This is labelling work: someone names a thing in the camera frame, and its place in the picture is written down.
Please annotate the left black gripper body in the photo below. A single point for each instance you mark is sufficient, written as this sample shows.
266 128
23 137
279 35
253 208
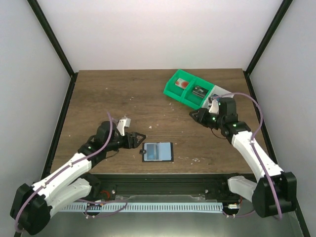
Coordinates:
130 140

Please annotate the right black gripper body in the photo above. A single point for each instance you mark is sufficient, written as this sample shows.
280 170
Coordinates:
203 118

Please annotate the black aluminium front rail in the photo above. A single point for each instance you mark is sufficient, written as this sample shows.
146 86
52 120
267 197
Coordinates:
212 186

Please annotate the right black frame post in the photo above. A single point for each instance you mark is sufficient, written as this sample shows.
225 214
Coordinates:
277 19

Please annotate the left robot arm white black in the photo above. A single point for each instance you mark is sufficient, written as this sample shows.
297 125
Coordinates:
34 205

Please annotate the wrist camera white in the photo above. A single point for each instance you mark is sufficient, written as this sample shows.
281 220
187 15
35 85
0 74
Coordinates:
123 123
213 106

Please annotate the left black frame post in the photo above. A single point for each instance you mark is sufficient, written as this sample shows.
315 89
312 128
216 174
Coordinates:
37 10

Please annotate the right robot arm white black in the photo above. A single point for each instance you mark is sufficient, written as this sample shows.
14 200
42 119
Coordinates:
274 190

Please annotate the green bin left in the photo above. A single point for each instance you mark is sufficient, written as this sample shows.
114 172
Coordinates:
175 92

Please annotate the white bin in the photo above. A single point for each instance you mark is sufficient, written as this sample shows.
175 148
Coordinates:
215 90

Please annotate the blue vip card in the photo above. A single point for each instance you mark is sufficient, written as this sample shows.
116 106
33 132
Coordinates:
152 152

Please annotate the light blue slotted cable duct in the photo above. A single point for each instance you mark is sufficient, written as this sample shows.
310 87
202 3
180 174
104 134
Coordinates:
150 207

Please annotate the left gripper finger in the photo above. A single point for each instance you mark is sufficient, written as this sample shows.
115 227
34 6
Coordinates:
138 140
130 135

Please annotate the black card holder wallet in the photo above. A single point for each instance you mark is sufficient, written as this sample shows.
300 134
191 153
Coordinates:
165 153

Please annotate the red white card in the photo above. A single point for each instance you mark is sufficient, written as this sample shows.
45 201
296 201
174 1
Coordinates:
181 83

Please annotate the black frame post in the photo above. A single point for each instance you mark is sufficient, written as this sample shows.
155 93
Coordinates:
37 10
277 19

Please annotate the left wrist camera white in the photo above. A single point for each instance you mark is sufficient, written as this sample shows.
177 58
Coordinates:
123 123

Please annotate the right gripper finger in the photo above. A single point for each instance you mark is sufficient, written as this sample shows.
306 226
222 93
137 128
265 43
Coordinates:
198 120
198 113

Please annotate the green bin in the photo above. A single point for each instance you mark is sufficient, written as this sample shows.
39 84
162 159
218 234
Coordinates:
193 101
175 92

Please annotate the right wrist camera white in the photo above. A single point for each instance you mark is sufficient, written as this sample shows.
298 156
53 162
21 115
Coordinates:
213 106

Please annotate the green bin middle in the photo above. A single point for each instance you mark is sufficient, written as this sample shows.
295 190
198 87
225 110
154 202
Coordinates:
193 101

